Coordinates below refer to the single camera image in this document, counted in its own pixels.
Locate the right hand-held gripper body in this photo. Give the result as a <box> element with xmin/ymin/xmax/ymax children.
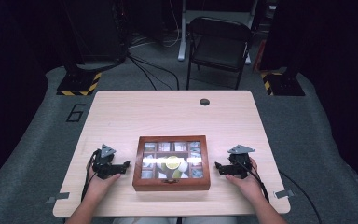
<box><xmin>227</xmin><ymin>144</ymin><xmax>255</xmax><ymax>180</ymax></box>

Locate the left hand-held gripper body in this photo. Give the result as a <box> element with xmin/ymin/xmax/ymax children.
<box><xmin>91</xmin><ymin>144</ymin><xmax>121</xmax><ymax>180</ymax></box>

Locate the wooden box with glass lid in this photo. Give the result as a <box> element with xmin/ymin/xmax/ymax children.
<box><xmin>132</xmin><ymin>134</ymin><xmax>212</xmax><ymax>192</ymax></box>

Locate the person's left hand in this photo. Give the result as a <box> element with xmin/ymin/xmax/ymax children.
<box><xmin>85</xmin><ymin>169</ymin><xmax>122</xmax><ymax>200</ymax></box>

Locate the person's right hand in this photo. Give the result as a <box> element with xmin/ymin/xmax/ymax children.
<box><xmin>226</xmin><ymin>158</ymin><xmax>267</xmax><ymax>200</ymax></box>

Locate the grey tape strip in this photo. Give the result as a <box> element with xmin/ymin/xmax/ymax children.
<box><xmin>274</xmin><ymin>189</ymin><xmax>295</xmax><ymax>200</ymax></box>
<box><xmin>47</xmin><ymin>191</ymin><xmax>71</xmax><ymax>203</ymax></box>

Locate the black stand base striped edge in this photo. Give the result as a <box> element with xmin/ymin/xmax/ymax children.
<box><xmin>56</xmin><ymin>69</ymin><xmax>103</xmax><ymax>97</ymax></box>
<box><xmin>260</xmin><ymin>69</ymin><xmax>306</xmax><ymax>97</ymax></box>

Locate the black folding chair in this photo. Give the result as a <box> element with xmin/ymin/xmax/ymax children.
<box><xmin>186</xmin><ymin>16</ymin><xmax>254</xmax><ymax>91</ymax></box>

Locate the black computer tower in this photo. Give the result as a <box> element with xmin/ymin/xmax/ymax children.
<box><xmin>64</xmin><ymin>0</ymin><xmax>129</xmax><ymax>68</ymax></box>

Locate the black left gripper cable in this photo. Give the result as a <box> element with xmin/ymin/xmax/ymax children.
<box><xmin>80</xmin><ymin>148</ymin><xmax>102</xmax><ymax>202</ymax></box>

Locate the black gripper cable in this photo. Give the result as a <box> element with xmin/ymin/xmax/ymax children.
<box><xmin>239</xmin><ymin>160</ymin><xmax>270</xmax><ymax>203</ymax></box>
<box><xmin>80</xmin><ymin>148</ymin><xmax>102</xmax><ymax>202</ymax></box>

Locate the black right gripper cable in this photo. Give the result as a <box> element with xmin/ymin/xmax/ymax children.
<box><xmin>239</xmin><ymin>160</ymin><xmax>270</xmax><ymax>203</ymax></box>

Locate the thin black floor cable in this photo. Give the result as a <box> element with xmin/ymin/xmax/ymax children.
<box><xmin>279</xmin><ymin>170</ymin><xmax>323</xmax><ymax>224</ymax></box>

